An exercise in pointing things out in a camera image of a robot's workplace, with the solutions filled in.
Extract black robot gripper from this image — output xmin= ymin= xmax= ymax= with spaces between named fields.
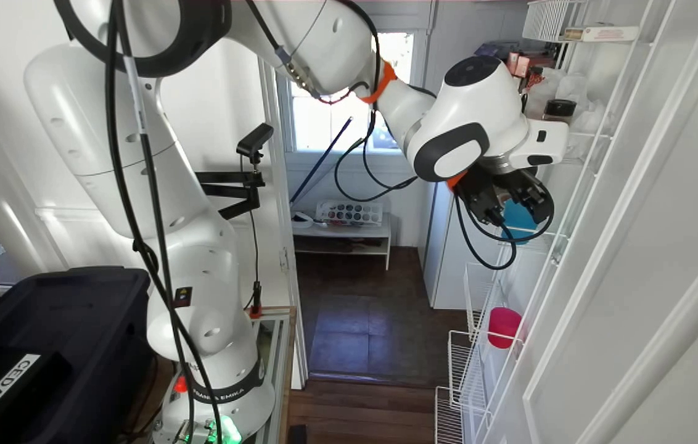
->
xmin=455 ymin=169 xmax=556 ymax=244

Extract blue plastic cup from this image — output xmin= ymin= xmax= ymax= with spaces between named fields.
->
xmin=503 ymin=201 xmax=539 ymax=243

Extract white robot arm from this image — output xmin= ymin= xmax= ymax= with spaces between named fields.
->
xmin=26 ymin=0 xmax=567 ymax=444

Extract pink plastic cup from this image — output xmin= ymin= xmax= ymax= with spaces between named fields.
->
xmin=488 ymin=307 xmax=524 ymax=349

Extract spice jar black lid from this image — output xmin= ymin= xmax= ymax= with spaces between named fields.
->
xmin=545 ymin=99 xmax=577 ymax=118

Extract low white bench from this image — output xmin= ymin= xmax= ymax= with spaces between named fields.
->
xmin=292 ymin=201 xmax=392 ymax=268

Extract white panel door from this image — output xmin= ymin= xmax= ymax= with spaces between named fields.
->
xmin=464 ymin=0 xmax=698 ymax=444

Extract black storage case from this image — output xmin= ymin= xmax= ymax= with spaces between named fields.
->
xmin=0 ymin=269 xmax=153 ymax=444

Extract white wire door rack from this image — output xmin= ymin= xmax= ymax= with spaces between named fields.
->
xmin=434 ymin=0 xmax=671 ymax=444

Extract black camera on stand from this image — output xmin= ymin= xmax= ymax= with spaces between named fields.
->
xmin=198 ymin=124 xmax=275 ymax=219

